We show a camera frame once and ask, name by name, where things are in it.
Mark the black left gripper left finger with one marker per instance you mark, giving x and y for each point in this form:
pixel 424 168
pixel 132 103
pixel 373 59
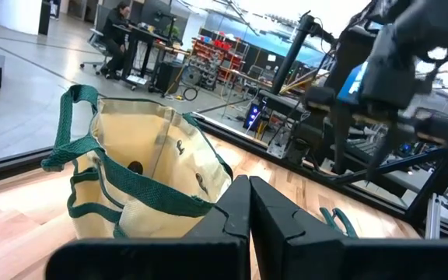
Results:
pixel 208 256

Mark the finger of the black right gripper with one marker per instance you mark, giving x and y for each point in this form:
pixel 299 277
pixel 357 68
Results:
pixel 442 130
pixel 319 99

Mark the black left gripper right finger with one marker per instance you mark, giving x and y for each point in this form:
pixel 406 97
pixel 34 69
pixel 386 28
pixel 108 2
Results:
pixel 305 256

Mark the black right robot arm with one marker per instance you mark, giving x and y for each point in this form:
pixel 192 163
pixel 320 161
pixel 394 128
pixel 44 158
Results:
pixel 348 50

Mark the black angled pole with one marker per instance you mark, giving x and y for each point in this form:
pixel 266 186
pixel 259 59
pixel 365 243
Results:
pixel 292 54

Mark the computer tower blue lights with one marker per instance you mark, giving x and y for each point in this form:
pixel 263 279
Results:
pixel 252 116

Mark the shelf with red bins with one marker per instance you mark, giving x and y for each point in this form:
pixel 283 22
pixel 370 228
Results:
pixel 216 58

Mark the black desk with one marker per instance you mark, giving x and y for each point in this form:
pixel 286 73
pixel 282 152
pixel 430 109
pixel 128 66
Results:
pixel 146 43

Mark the person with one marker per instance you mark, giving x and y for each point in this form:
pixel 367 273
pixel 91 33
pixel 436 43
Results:
pixel 115 35

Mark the grey office chair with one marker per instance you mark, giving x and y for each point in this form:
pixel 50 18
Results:
pixel 97 37

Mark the white round pillar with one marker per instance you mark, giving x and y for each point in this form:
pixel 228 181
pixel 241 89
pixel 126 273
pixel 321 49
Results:
pixel 18 15

